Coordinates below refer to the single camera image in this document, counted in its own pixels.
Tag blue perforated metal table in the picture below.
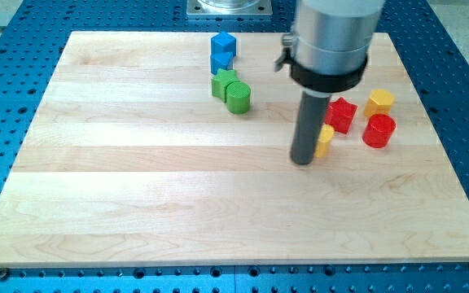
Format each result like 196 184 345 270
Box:
0 0 469 292

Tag red star block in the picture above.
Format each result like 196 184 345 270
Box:
324 97 357 134

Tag yellow cylinder block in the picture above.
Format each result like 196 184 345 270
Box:
314 124 335 158

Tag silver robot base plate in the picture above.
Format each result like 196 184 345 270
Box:
186 0 273 16

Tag yellow hexagon block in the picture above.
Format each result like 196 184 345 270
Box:
363 89 395 118

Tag light wooden board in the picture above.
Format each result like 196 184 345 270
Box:
0 32 469 268

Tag blue cube block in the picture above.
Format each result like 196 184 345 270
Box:
210 32 237 56

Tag red cylinder block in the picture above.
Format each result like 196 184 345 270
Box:
362 114 397 148

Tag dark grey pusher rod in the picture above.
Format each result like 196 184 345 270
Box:
290 89 331 165

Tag black clamp ring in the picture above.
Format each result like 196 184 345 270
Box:
289 56 369 94

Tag blue triangle block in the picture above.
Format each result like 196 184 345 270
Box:
210 52 234 75

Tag green star block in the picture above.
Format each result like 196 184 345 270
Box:
211 68 239 103

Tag green cylinder block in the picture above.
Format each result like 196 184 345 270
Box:
226 81 251 114

